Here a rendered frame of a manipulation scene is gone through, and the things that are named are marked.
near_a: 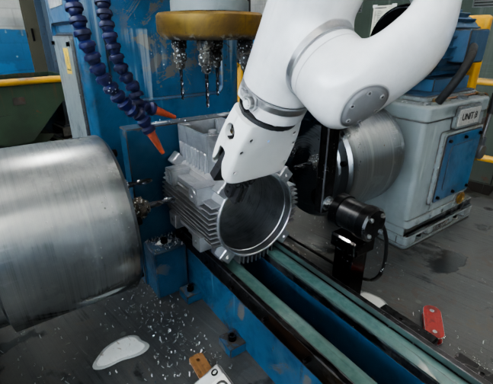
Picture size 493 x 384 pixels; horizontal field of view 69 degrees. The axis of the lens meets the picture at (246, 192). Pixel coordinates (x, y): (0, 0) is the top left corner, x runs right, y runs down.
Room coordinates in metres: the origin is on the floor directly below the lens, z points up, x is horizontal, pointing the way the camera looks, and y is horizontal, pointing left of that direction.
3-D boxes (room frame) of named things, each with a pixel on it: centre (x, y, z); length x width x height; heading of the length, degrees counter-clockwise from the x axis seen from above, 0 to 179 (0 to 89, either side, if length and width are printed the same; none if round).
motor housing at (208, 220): (0.63, 0.04, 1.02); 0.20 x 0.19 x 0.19; 34
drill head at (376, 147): (0.83, -0.23, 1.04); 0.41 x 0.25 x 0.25; 125
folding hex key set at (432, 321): (0.51, -0.35, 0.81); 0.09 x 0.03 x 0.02; 159
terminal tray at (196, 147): (0.67, 0.06, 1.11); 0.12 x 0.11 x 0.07; 34
